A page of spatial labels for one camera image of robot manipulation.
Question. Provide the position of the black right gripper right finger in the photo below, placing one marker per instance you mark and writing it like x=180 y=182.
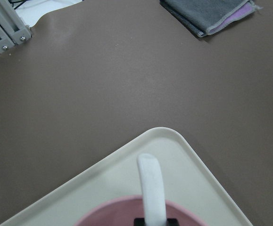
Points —
x=172 y=222

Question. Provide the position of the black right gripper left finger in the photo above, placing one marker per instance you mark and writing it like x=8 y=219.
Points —
x=139 y=222

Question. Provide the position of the small pink bowl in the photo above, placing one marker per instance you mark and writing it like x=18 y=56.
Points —
x=123 y=210

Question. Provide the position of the white ceramic spoon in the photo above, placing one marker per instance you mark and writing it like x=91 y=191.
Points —
x=152 y=188

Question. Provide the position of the cream rabbit tray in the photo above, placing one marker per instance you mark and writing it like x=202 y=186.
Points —
x=187 y=181

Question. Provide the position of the grey folded cloth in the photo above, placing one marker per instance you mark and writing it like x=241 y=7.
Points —
x=207 y=17

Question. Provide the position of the aluminium frame post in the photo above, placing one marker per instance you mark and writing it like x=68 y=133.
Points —
x=13 y=31

